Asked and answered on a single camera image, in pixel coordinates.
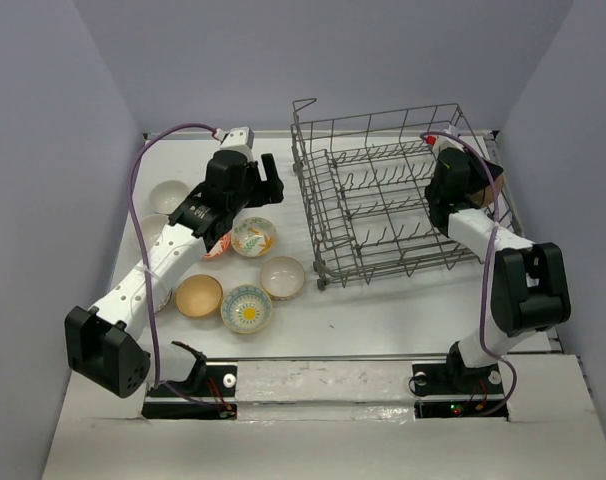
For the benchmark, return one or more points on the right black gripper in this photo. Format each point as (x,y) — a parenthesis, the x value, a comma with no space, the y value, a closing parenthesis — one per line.
(482,179)

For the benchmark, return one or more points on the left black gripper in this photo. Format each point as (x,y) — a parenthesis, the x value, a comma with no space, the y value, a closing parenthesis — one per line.
(271,191)

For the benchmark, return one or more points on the brown glazed bowl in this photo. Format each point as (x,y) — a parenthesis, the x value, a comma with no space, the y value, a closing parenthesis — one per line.
(485,197)

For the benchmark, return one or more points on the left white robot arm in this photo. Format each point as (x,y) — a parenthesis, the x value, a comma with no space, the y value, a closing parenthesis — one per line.
(102,341)

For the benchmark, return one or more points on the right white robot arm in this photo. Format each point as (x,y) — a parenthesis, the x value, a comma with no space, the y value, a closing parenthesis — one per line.
(524,287)

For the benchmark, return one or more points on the small patterned bowl under arm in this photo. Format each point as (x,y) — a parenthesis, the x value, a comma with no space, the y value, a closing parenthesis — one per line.
(161,303)

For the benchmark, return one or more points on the leaf and flower pattern bowl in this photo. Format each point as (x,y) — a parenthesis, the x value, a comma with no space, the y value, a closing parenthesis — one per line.
(253,237)

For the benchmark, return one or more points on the orange coral pattern bowl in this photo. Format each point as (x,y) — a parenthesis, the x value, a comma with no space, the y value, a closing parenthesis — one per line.
(220,247)

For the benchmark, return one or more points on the white bowl with patterned outside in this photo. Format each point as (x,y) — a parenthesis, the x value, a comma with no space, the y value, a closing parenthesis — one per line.
(282,277)

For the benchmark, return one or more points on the plain white bowl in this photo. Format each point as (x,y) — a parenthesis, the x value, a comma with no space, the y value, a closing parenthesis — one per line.
(166,196)

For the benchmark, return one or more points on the teal bowl with yellow centre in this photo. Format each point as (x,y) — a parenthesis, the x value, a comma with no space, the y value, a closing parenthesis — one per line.
(246,309)

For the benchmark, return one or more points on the tan orange bowl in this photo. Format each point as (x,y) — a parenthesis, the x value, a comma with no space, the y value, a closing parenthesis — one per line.
(198,296)

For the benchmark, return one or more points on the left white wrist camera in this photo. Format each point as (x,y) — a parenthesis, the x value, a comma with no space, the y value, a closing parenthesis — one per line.
(239,140)

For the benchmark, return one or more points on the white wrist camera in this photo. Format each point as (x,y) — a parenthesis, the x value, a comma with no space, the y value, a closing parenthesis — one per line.
(440,141)
(239,140)

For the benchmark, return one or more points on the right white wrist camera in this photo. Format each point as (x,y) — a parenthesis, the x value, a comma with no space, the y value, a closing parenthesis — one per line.
(440,141)

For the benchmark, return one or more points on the grey wire dish rack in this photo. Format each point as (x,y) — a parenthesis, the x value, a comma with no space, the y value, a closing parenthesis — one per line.
(362,180)

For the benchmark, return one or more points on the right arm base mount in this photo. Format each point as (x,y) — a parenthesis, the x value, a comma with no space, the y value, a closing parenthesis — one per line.
(441,393)

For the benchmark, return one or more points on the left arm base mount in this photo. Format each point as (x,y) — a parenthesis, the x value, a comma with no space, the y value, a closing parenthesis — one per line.
(208,393)

